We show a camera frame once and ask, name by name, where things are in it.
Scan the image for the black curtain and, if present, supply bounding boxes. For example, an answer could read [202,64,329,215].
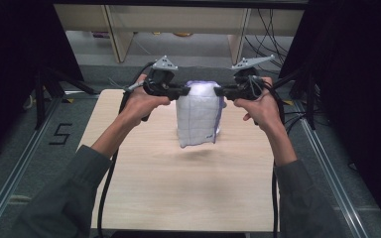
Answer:
[0,0,84,167]
[279,0,381,232]

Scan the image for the aluminium floor rail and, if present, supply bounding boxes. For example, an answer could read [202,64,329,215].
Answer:
[0,96,64,238]
[293,98,369,238]

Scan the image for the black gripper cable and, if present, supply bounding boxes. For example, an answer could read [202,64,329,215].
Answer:
[96,60,156,238]
[259,76,288,238]

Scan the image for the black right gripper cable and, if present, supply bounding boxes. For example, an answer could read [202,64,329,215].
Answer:
[259,76,288,238]

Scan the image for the person's left hand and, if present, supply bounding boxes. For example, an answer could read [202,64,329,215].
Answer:
[118,73,173,129]

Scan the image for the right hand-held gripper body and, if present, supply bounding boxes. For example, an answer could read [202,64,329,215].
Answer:
[230,54,276,101]

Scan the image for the bundle of black hanging cables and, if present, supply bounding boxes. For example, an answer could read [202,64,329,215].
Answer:
[243,8,295,75]

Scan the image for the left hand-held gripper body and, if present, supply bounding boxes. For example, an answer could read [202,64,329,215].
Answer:
[143,55,180,98]

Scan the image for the black floor cables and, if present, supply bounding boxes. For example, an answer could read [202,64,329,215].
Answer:
[282,109,313,134]

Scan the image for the black metal stand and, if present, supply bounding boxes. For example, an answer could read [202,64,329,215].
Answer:
[34,64,99,131]
[271,67,318,131]

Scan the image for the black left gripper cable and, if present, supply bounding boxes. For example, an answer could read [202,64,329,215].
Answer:
[96,60,156,238]

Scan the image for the white cloth with purple edge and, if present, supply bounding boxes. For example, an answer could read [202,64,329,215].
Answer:
[175,79,226,149]

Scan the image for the person's right hand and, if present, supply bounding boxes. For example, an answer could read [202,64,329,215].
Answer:
[232,76,285,134]

